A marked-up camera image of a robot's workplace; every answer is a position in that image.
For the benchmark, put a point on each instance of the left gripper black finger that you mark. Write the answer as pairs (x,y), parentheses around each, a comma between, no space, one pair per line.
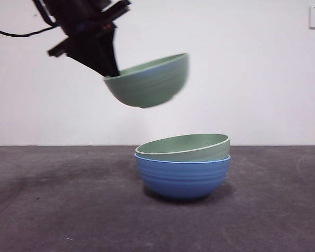
(110,50)
(90,56)

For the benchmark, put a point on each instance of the green ribbed bowl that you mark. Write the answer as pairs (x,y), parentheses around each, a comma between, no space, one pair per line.
(183,147)
(147,89)

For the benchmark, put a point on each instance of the blue ribbed bowl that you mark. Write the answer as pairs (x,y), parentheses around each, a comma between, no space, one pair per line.
(181,181)

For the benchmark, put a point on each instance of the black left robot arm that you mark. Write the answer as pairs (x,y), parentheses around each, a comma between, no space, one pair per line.
(71,15)

